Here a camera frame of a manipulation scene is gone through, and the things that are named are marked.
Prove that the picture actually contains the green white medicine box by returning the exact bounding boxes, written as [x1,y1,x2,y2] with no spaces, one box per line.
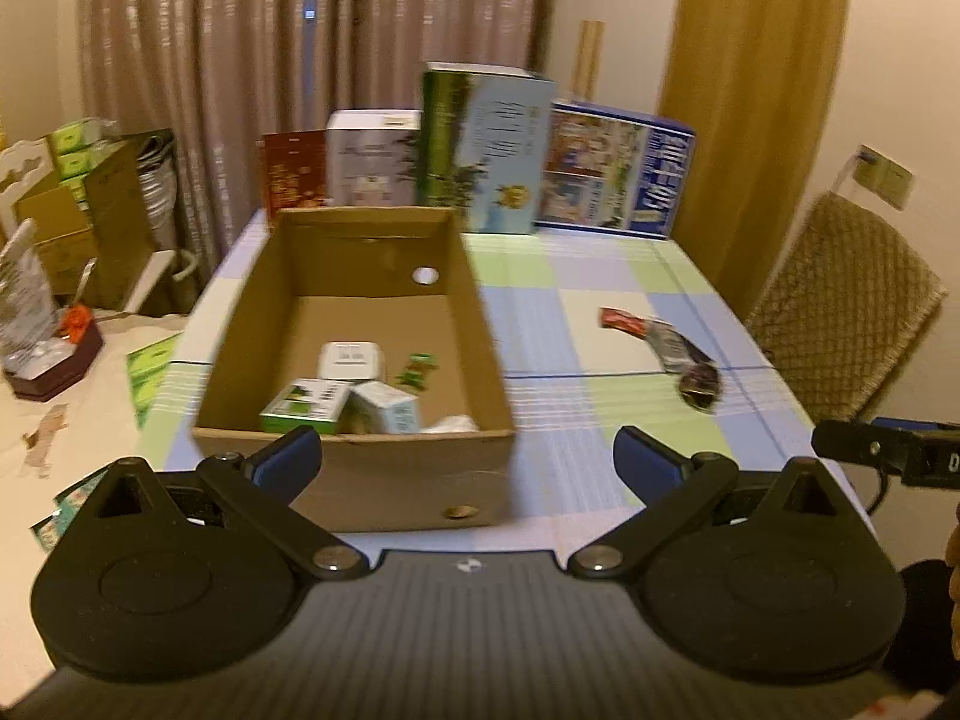
[259,379,352,436]

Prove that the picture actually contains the clear snack packet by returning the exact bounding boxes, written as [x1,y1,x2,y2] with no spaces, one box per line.
[644,319,716,376]

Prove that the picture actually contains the white square night light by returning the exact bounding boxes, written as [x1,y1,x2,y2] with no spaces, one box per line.
[317,341,384,383]

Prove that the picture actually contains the purple velvet scrunchie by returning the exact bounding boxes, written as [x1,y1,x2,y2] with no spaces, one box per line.
[677,362,722,411]

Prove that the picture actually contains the green tissue pack on bed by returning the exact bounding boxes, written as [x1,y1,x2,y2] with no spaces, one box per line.
[125,333,181,429]

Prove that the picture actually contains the red snack packet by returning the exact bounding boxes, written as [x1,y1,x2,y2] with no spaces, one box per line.
[599,307,647,340]

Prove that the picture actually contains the dark red wooden tray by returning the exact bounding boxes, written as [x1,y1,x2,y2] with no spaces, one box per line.
[3,304,103,403]

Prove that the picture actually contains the white silver foil bag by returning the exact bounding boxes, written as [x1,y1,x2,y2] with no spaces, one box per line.
[0,218,57,372]

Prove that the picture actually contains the brown cardboard carton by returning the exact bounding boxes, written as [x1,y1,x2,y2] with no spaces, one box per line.
[2,138,178,314]

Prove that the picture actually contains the blue milk carton box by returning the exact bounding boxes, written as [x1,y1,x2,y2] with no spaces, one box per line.
[537,101,697,239]

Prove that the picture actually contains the red gift box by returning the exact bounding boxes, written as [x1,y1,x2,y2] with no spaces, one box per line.
[257,130,329,224]

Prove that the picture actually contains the white humidifier box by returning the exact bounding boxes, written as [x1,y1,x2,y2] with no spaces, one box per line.
[325,109,420,206]

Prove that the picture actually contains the white plastic bag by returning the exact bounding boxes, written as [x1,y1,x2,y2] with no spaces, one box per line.
[135,128,179,250]

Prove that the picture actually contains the green tissue packs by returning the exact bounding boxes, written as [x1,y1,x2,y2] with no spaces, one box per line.
[49,117,122,208]

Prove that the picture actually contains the green milk carton box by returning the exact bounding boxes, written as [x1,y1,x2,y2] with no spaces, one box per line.
[416,62,555,234]

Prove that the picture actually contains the brown curtain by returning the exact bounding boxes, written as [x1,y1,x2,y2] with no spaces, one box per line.
[78,0,551,273]

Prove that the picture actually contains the golden yellow curtain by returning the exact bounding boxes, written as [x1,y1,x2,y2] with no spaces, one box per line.
[659,0,848,316]

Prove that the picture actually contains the wall power socket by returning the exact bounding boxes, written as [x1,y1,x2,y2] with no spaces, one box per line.
[853,145,914,211]

